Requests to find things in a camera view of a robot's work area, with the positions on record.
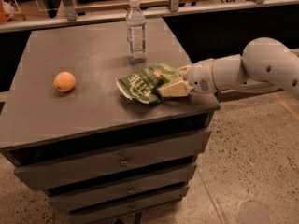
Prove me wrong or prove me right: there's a bottom grey drawer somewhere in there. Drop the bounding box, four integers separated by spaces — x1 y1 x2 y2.
69 185 189 224

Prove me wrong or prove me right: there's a grey drawer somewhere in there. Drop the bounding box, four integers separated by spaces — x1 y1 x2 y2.
69 185 189 224
48 162 196 213
14 128 211 191

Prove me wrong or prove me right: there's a top grey drawer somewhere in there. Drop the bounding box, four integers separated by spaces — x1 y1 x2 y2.
14 128 211 191

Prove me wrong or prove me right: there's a grey drawer cabinet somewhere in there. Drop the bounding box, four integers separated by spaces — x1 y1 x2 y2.
0 17 221 224

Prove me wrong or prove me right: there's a metal shelf rail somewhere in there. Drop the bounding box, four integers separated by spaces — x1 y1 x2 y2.
0 0 299 33

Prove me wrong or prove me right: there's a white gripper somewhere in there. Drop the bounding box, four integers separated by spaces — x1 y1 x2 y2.
157 59 217 98

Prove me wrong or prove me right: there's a clear plastic water bottle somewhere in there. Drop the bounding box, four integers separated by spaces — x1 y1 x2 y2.
126 0 146 63

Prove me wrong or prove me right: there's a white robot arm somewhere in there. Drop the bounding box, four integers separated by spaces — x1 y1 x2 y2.
157 37 299 99

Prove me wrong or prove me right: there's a green jalapeno chip bag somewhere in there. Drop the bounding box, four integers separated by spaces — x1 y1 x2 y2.
116 63 181 105

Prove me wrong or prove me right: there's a middle grey drawer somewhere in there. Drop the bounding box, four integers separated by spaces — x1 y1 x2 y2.
48 162 196 213

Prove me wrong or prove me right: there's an orange fruit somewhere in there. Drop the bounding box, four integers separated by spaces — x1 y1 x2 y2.
53 72 77 92

